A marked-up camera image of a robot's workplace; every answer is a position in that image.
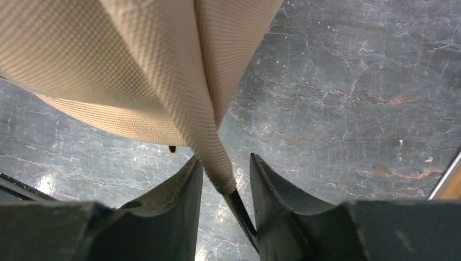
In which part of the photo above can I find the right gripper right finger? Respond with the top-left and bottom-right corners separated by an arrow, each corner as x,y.
250,153 -> 346,260

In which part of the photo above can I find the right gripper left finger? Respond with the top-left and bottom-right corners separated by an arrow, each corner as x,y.
119,156 -> 204,261

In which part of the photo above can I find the black tent pole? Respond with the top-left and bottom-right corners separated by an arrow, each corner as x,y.
223,190 -> 259,253

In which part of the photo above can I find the beige pet tent fabric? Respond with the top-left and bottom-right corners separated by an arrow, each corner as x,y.
1,1 -> 282,195

